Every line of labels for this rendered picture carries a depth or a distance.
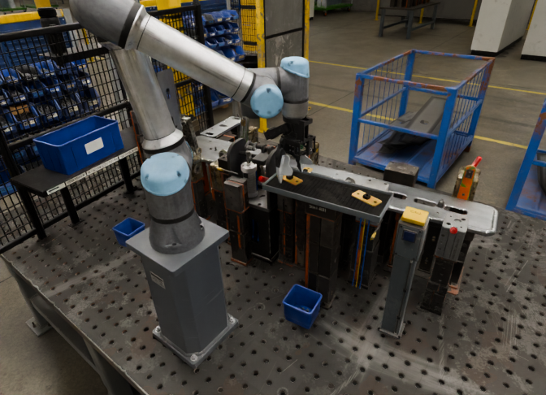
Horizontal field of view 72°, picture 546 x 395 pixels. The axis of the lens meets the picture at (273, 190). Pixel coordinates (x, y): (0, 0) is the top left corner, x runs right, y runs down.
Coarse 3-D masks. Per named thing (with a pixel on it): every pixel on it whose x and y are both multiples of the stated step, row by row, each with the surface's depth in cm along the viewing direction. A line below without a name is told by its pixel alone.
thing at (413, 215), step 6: (408, 210) 102; (414, 210) 102; (420, 210) 102; (402, 216) 100; (408, 216) 100; (414, 216) 100; (420, 216) 100; (426, 216) 100; (414, 222) 98; (420, 222) 98
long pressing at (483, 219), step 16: (208, 144) 182; (224, 144) 181; (208, 160) 166; (336, 176) 151; (352, 176) 151; (400, 192) 140; (416, 192) 140; (432, 192) 140; (400, 208) 130; (416, 208) 131; (432, 208) 131; (464, 208) 130; (480, 208) 130; (480, 224) 122; (496, 224) 123
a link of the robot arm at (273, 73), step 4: (248, 68) 97; (252, 68) 98; (256, 68) 98; (260, 68) 98; (264, 68) 98; (268, 68) 98; (272, 68) 98; (276, 68) 98; (256, 72) 94; (260, 72) 94; (264, 72) 95; (268, 72) 96; (272, 72) 97; (276, 72) 97; (268, 76) 92; (272, 76) 96; (276, 76) 96; (276, 80) 96; (276, 84) 97; (280, 84) 97; (280, 88) 98
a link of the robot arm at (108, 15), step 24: (72, 0) 73; (96, 0) 71; (120, 0) 72; (96, 24) 73; (120, 24) 72; (144, 24) 74; (144, 48) 76; (168, 48) 77; (192, 48) 78; (192, 72) 80; (216, 72) 81; (240, 72) 83; (240, 96) 84; (264, 96) 83
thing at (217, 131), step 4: (232, 116) 214; (224, 120) 208; (228, 120) 208; (232, 120) 208; (236, 120) 208; (216, 124) 203; (220, 124) 203; (224, 124) 203; (228, 124) 203; (232, 124) 203; (236, 124) 204; (208, 128) 199; (216, 128) 198; (220, 128) 198; (224, 128) 198; (228, 128) 198; (204, 132) 194; (212, 132) 194; (216, 132) 194; (220, 132) 194; (224, 132) 196; (212, 136) 190; (216, 136) 190
